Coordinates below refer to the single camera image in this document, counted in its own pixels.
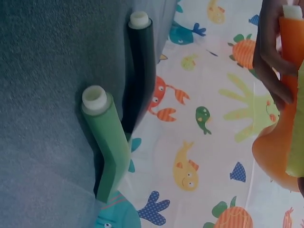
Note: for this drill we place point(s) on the person's left hand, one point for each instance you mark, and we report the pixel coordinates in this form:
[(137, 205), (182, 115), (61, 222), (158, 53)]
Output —
[(268, 47)]

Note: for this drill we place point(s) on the person's right hand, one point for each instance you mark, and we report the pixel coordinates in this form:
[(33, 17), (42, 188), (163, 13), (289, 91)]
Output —
[(301, 184)]

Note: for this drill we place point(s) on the person's left fingers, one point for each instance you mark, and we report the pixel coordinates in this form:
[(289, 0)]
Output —
[(275, 69)]

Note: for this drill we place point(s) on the orange paper roll white core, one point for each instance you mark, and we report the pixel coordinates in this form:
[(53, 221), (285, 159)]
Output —
[(273, 152)]

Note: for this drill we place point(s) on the yellow-green paper sheet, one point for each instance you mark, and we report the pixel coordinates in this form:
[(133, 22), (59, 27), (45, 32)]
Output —
[(297, 133)]

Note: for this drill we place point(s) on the black paper roll white core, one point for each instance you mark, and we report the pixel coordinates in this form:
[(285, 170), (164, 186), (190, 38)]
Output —
[(141, 54)]

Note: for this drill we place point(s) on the green paper roll white core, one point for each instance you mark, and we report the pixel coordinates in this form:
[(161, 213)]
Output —
[(104, 123)]

